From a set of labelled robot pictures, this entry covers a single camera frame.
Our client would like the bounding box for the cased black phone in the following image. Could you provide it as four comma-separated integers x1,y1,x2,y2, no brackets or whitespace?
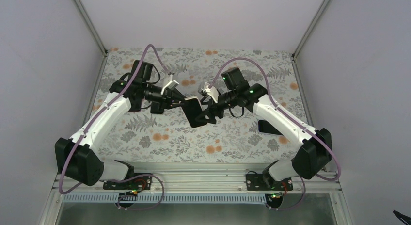
257,120,282,135
181,96,203,128
150,102,165,114

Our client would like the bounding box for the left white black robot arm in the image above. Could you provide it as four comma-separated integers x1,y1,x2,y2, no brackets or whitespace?
55,60,185,189

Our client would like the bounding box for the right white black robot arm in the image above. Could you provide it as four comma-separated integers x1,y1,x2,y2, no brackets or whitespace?
196,67,332,190

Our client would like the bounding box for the floral patterned table mat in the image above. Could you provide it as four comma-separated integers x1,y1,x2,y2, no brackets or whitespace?
97,48,306,163

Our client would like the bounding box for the black object bottom corner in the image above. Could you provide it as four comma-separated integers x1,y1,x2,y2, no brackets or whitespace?
393,210,411,225

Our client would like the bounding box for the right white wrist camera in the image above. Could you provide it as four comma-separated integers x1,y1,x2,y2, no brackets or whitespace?
198,82,220,103

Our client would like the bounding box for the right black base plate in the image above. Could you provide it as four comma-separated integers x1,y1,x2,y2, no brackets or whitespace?
245,171,293,191

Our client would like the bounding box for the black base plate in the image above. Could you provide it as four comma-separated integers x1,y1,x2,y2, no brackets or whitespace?
245,171,293,191
103,173,152,191

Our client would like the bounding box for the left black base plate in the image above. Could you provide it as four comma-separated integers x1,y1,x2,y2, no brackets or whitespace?
103,173,152,191

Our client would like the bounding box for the grey slotted cable duct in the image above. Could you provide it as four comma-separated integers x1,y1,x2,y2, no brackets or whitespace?
63,193,276,205

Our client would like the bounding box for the left aluminium corner post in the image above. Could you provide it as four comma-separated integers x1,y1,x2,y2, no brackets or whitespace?
73,0,108,56

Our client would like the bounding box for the aluminium corner post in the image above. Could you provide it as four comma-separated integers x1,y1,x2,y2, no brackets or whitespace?
73,0,108,56
292,0,331,59

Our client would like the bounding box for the right aluminium corner post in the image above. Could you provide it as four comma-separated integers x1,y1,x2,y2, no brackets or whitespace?
292,0,331,59

